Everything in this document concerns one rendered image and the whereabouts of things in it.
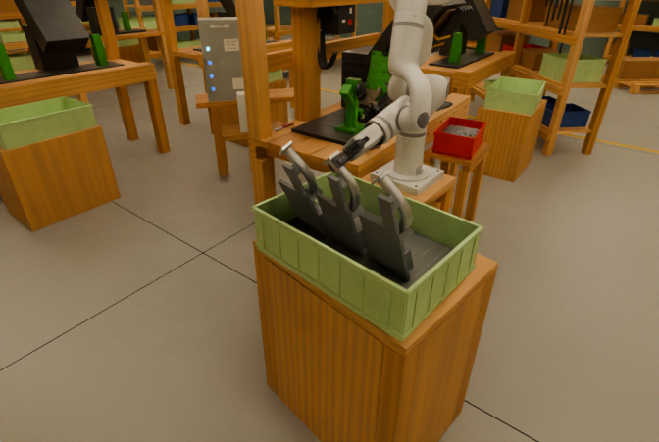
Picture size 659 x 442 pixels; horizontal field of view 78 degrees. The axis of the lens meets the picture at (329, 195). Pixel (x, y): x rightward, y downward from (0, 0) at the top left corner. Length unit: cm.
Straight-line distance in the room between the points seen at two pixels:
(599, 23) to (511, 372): 349
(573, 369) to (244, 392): 153
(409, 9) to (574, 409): 177
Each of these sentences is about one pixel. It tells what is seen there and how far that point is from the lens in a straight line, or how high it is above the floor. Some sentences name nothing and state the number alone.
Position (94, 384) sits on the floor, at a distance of 229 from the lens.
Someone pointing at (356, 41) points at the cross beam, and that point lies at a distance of 294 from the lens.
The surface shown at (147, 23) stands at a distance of 951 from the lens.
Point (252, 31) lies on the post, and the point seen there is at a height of 141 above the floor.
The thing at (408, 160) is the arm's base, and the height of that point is 97.
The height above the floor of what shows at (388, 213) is 111.
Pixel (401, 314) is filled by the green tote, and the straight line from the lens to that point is 108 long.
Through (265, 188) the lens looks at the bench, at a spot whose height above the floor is 59.
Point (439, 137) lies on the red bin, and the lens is 223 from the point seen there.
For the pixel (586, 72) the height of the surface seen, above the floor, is 83.
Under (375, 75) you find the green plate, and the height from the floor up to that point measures 114.
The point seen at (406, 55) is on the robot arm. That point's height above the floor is 143.
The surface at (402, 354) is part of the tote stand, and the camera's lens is 115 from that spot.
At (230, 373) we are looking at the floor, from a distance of 212.
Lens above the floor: 163
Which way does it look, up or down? 28 degrees down
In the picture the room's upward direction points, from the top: straight up
